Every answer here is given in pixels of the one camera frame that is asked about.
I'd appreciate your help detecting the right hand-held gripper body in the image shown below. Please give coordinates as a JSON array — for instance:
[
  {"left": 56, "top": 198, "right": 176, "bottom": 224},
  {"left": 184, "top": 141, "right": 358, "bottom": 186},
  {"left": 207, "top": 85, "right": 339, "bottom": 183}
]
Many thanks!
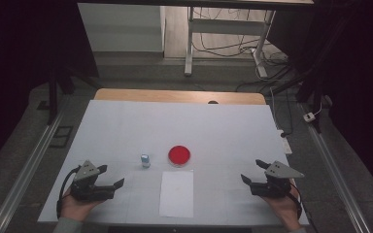
[{"left": 251, "top": 160, "right": 305, "bottom": 199}]

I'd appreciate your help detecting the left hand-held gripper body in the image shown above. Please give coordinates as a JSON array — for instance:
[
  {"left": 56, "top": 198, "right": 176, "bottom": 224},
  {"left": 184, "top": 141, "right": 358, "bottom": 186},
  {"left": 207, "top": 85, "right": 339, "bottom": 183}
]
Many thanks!
[{"left": 70, "top": 159, "right": 116, "bottom": 202}]

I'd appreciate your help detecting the white paper sheet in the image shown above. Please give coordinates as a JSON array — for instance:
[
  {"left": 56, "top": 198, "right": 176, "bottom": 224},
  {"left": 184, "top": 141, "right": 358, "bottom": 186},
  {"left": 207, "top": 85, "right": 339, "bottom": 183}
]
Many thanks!
[{"left": 158, "top": 170, "right": 195, "bottom": 218}]

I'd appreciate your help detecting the round red ink pad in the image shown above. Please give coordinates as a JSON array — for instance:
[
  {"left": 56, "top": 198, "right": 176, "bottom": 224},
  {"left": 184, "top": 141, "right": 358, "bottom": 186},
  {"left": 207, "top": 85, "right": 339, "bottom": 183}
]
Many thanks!
[{"left": 167, "top": 145, "right": 192, "bottom": 168}]

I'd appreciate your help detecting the person's left hand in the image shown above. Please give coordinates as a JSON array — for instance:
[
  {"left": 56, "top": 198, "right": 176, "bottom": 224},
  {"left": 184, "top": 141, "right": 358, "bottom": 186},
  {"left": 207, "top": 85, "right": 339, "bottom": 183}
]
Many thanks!
[{"left": 60, "top": 188, "right": 105, "bottom": 223}]

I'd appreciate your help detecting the person's right hand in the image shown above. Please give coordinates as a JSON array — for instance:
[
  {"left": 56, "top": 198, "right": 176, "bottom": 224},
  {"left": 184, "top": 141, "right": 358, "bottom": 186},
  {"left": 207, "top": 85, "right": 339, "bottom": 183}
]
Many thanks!
[{"left": 261, "top": 188, "right": 303, "bottom": 232}]

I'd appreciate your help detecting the white power strip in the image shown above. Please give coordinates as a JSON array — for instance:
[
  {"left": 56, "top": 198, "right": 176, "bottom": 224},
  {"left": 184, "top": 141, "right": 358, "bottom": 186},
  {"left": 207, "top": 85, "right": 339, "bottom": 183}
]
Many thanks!
[{"left": 276, "top": 129, "right": 293, "bottom": 155}]

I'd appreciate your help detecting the large white board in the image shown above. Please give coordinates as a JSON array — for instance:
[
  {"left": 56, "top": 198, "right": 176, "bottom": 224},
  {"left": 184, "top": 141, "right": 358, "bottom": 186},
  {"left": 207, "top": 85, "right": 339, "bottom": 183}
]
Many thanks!
[{"left": 38, "top": 99, "right": 310, "bottom": 226}]

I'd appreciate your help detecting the dark curtain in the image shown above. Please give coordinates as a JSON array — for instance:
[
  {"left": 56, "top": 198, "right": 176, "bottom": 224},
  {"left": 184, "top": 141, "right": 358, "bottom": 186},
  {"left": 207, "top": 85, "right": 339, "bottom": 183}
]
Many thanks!
[
  {"left": 266, "top": 0, "right": 373, "bottom": 203},
  {"left": 0, "top": 0, "right": 100, "bottom": 178}
]

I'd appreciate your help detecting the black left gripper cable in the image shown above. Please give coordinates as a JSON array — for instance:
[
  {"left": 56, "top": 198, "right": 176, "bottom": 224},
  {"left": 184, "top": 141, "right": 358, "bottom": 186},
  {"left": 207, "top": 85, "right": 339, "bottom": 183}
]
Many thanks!
[{"left": 55, "top": 165, "right": 83, "bottom": 219}]

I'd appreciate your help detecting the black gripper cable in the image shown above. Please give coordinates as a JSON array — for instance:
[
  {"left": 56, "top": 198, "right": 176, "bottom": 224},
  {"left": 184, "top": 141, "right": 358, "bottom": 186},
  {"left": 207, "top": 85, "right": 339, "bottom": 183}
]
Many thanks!
[
  {"left": 288, "top": 182, "right": 304, "bottom": 221},
  {"left": 55, "top": 165, "right": 83, "bottom": 219}
]

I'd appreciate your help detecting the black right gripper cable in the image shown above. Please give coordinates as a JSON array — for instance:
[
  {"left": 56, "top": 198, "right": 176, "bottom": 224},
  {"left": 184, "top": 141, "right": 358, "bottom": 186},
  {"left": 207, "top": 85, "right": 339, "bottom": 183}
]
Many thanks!
[{"left": 288, "top": 182, "right": 304, "bottom": 221}]

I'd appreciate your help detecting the aluminium floor rail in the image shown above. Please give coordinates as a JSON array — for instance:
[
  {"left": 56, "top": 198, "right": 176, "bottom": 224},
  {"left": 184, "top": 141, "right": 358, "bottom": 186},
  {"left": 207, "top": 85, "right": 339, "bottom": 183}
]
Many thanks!
[
  {"left": 299, "top": 102, "right": 373, "bottom": 233},
  {"left": 0, "top": 96, "right": 70, "bottom": 233}
]

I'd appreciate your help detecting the tangle of floor cables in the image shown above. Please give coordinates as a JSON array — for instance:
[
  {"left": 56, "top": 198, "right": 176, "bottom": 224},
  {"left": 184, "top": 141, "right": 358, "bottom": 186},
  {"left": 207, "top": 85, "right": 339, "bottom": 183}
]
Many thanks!
[{"left": 192, "top": 7, "right": 305, "bottom": 137}]

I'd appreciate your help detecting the white desk frame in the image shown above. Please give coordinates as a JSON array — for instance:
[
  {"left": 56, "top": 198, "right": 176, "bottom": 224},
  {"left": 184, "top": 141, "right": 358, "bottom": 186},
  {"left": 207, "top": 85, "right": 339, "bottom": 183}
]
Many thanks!
[{"left": 184, "top": 6, "right": 277, "bottom": 79}]

